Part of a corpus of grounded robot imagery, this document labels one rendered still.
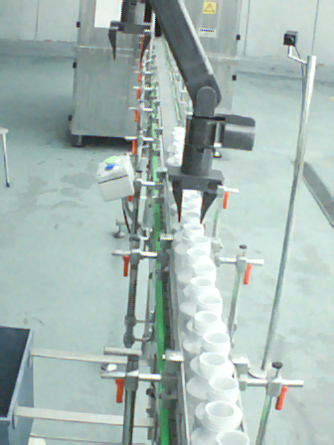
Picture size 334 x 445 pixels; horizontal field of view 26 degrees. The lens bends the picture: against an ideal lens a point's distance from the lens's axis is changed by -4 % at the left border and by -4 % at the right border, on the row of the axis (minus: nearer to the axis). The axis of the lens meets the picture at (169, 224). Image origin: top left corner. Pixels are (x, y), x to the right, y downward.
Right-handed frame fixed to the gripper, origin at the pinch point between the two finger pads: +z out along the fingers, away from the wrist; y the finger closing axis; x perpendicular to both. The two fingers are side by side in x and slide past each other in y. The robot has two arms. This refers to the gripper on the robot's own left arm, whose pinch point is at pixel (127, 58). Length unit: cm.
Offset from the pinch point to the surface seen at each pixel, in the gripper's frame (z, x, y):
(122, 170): 27.9, 3.3, -1.3
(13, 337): 47, 56, 17
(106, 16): 23, -423, 30
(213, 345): 24, 94, -16
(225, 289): 139, -172, -56
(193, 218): 23, 47, -16
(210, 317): 24, 85, -16
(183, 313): 28, 76, -13
